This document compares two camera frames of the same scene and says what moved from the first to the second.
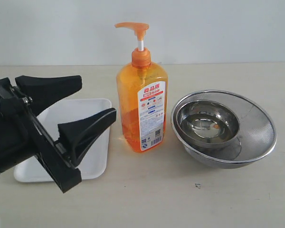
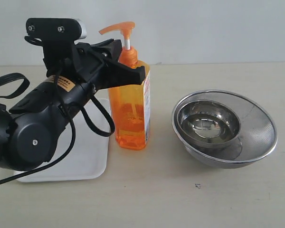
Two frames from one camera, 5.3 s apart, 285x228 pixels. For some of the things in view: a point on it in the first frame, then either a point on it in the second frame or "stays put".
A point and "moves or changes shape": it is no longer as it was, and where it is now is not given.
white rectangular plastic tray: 92,158 stays put
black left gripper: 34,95 -> 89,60
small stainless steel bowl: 207,124 stays put
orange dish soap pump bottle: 142,95 moves or changes shape
